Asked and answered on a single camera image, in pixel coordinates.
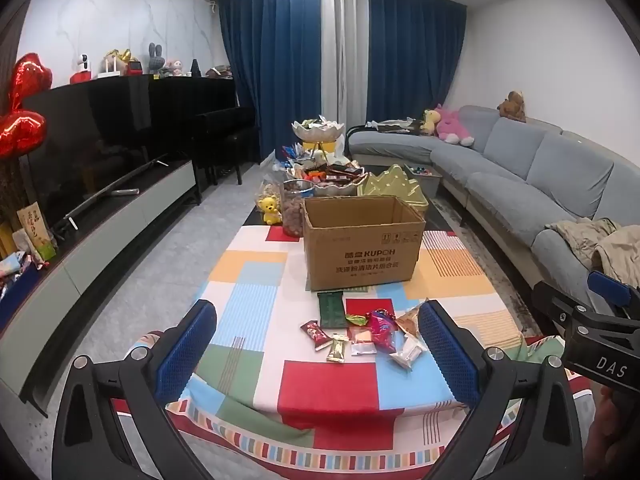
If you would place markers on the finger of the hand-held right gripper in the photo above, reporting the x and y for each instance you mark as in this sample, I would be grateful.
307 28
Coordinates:
610 289
552 307

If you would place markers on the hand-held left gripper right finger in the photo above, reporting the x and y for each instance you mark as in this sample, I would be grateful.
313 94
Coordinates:
445 355

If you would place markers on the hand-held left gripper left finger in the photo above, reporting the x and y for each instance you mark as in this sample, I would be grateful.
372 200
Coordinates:
187 345

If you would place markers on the brown snack packet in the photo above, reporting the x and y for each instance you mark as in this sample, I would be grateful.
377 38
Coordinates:
411 321

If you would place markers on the magenta snack packet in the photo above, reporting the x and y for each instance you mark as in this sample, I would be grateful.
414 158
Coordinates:
384 337

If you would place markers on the clear packet with red header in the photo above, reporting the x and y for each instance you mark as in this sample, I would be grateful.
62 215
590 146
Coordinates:
361 340

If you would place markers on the yellow-green snack packet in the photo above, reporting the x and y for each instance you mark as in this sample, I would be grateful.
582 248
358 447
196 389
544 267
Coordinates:
356 319

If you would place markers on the gold snack packet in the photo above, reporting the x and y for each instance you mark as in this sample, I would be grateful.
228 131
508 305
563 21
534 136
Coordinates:
338 349

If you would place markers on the dark green snack packet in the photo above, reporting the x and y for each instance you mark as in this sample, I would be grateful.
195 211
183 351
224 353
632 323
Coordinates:
331 310

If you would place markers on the small red snack packet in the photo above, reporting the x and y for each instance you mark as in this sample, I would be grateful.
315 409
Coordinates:
313 334

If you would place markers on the brown cardboard box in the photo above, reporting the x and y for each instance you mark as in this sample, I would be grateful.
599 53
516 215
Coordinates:
360 250

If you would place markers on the person's right hand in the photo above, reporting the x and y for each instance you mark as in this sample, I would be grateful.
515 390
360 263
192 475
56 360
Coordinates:
612 425

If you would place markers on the beige jacket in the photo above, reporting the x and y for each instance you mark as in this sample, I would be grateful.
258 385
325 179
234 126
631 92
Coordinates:
590 240

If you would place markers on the colourful patchwork tablecloth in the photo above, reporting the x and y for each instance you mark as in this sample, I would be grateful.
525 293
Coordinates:
310 385

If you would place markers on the grey television console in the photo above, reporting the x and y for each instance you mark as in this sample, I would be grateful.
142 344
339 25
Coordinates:
110 240

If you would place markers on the grey sofa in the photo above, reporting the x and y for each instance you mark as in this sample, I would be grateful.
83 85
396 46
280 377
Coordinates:
505 185

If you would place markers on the yellow bear toy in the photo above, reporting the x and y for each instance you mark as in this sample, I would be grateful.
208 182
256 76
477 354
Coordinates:
269 210

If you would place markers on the grey remote control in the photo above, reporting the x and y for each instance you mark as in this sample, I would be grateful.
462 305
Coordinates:
128 191

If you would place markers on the clear jar of brown nuts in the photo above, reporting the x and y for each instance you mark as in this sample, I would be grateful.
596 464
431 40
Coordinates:
295 210

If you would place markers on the clear bag of pistachios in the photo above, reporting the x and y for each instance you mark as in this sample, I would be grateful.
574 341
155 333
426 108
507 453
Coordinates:
267 190

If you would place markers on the grey storage bin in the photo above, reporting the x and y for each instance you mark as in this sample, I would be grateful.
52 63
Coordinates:
425 180

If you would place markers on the clear box with gold lid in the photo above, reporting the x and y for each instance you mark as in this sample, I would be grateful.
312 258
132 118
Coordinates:
392 185

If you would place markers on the blue gift box pile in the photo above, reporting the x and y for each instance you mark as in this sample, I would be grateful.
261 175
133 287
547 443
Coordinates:
17 280

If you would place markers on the wooden calligraphy sign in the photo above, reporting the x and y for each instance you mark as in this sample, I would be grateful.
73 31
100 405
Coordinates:
32 220

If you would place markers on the brown bear plush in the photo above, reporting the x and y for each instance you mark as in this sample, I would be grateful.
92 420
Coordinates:
512 106

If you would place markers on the black piano bench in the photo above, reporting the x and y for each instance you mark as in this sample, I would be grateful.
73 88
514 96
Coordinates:
235 142

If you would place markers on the pink plush toy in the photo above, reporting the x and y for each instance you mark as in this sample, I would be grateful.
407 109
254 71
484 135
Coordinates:
452 125

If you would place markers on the heap of loose snack packets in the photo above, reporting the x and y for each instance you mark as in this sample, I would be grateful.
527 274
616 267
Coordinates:
289 155

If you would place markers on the pile of assorted snack packets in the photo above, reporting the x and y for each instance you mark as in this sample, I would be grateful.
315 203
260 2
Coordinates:
330 172
317 122

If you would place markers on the black curved television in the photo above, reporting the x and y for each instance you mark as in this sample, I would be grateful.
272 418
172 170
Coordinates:
85 150

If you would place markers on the yellow plush toy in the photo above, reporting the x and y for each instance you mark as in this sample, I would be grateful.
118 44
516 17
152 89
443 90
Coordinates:
429 121

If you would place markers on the white plastic bag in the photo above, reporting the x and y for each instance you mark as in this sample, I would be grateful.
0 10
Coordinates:
334 149

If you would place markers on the papers and bags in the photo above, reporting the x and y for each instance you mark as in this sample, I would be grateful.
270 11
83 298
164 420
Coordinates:
395 126

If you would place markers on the two-tier lotus snack stand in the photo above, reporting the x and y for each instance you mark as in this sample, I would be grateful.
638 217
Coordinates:
317 132

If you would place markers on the black upright piano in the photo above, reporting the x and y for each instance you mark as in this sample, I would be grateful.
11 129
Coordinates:
190 95

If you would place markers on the red heart foil balloon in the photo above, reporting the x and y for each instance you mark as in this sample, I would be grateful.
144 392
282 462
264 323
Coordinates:
30 80
20 132

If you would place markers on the brown ornaments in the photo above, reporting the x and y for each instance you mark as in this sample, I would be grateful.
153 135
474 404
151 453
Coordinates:
220 72

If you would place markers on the dark cone ornament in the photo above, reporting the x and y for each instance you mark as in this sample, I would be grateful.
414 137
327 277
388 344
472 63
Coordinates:
195 69

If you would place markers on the pink pig plush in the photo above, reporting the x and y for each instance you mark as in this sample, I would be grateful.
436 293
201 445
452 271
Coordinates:
175 67

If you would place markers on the small red ornament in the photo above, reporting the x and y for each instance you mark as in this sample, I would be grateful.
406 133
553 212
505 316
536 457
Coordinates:
134 67

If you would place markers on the grey rabbit plush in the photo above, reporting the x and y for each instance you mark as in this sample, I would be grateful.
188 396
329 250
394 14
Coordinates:
156 60

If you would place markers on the blue curtain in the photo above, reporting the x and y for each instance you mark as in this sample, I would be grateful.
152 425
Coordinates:
415 55
270 70

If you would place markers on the small red box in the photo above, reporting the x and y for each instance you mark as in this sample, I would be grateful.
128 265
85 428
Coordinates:
81 78

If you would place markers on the gold toy on white rack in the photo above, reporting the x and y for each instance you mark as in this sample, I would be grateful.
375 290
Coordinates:
116 62

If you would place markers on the white sheer curtain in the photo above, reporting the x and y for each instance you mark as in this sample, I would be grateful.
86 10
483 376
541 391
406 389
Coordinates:
344 55

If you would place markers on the white security camera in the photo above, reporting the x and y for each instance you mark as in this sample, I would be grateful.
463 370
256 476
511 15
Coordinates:
83 62

